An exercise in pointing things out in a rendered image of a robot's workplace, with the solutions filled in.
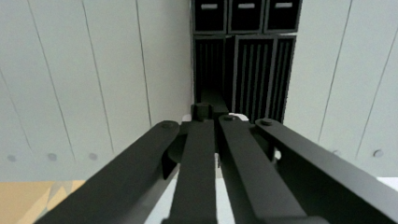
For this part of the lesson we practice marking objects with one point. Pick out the tan wooden board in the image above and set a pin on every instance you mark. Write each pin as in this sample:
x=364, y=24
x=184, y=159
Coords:
x=17, y=198

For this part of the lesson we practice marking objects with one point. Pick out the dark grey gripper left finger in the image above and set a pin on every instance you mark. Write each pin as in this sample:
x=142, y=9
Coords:
x=127, y=189

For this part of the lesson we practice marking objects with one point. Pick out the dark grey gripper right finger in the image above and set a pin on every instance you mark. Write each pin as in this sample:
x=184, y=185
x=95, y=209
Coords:
x=308, y=185

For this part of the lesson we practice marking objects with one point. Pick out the white server rack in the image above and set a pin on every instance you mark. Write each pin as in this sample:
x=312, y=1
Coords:
x=81, y=80

